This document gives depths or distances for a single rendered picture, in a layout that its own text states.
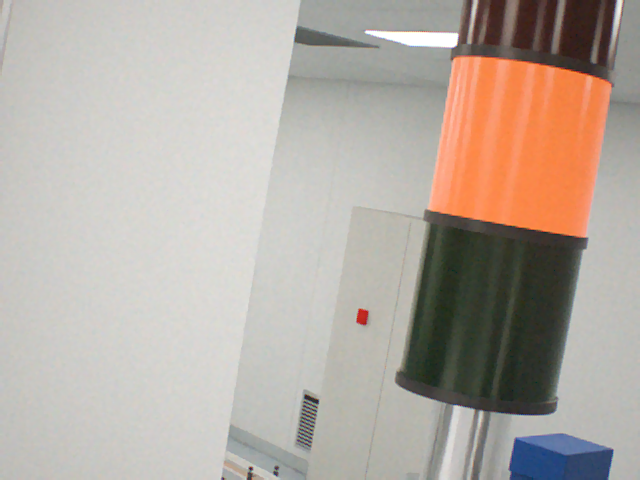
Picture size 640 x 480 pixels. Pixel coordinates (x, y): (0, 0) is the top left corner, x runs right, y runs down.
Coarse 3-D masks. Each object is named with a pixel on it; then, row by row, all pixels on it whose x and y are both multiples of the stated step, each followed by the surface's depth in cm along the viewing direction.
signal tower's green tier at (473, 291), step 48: (432, 240) 35; (480, 240) 34; (432, 288) 35; (480, 288) 34; (528, 288) 34; (432, 336) 34; (480, 336) 34; (528, 336) 34; (432, 384) 34; (480, 384) 34; (528, 384) 34
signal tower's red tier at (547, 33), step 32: (480, 0) 34; (512, 0) 33; (544, 0) 33; (576, 0) 33; (608, 0) 34; (480, 32) 34; (512, 32) 33; (544, 32) 33; (576, 32) 33; (608, 32) 34; (608, 64) 34
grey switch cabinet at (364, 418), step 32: (352, 224) 802; (384, 224) 777; (416, 224) 753; (352, 256) 798; (384, 256) 773; (416, 256) 750; (352, 288) 795; (384, 288) 770; (352, 320) 792; (384, 320) 767; (352, 352) 789; (384, 352) 764; (352, 384) 785; (384, 384) 761; (320, 416) 808; (352, 416) 782; (384, 416) 758; (416, 416) 735; (320, 448) 804; (352, 448) 779; (384, 448) 755; (416, 448) 732
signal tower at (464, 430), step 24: (456, 48) 35; (480, 48) 34; (504, 48) 33; (600, 72) 34; (432, 216) 35; (456, 216) 34; (528, 240) 33; (552, 240) 34; (576, 240) 34; (408, 384) 35; (432, 408) 36; (456, 408) 35; (480, 408) 34; (504, 408) 34; (528, 408) 34; (552, 408) 35; (432, 432) 36; (456, 432) 35; (480, 432) 35; (504, 432) 35; (432, 456) 36; (456, 456) 35; (480, 456) 35; (504, 456) 36
